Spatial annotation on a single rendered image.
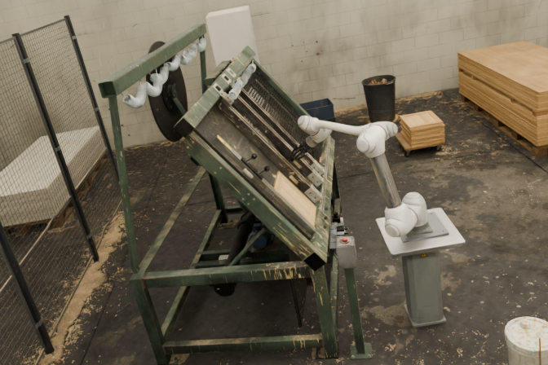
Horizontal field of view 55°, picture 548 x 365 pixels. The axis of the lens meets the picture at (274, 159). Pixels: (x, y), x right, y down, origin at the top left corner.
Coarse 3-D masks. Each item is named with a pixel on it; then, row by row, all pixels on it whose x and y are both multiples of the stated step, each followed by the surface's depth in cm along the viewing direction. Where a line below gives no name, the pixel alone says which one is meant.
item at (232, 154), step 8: (216, 136) 347; (216, 144) 347; (224, 144) 346; (232, 152) 348; (232, 160) 350; (240, 160) 349; (248, 168) 350; (256, 176) 352; (264, 184) 354; (272, 192) 355; (280, 200) 357; (288, 208) 359; (296, 216) 360; (304, 224) 362; (312, 232) 364
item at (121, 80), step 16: (192, 32) 471; (160, 48) 400; (176, 48) 425; (144, 64) 360; (160, 64) 388; (112, 80) 313; (128, 80) 333; (112, 96) 316; (112, 112) 321; (128, 192) 345; (128, 208) 349; (128, 224) 353; (128, 240) 359; (256, 240) 356; (240, 256) 362
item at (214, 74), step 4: (228, 60) 522; (220, 64) 509; (224, 64) 506; (228, 64) 505; (216, 68) 494; (220, 68) 491; (224, 68) 489; (212, 72) 484; (216, 72) 480; (220, 72) 480; (208, 76) 470; (212, 76) 467; (216, 76) 465; (208, 80) 461; (212, 80) 460; (208, 84) 462; (240, 112) 525
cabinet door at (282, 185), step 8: (280, 176) 386; (280, 184) 376; (288, 184) 388; (280, 192) 367; (288, 192) 378; (296, 192) 389; (288, 200) 368; (296, 200) 380; (304, 200) 391; (296, 208) 371; (304, 208) 382; (312, 208) 392; (304, 216) 372; (312, 216) 383; (312, 224) 373
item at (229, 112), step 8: (240, 88) 382; (224, 96) 382; (216, 104) 385; (224, 104) 384; (224, 112) 386; (232, 112) 386; (232, 120) 388; (240, 120) 387; (240, 128) 390; (248, 128) 389; (248, 136) 391; (256, 136) 391; (256, 144) 393; (264, 144) 392; (264, 152) 395; (272, 152) 394; (272, 160) 397; (280, 160) 396; (280, 168) 398; (288, 168) 398; (288, 176) 400; (296, 176) 399; (296, 184) 402; (304, 184) 401; (304, 192) 404; (312, 192) 403; (312, 200) 406
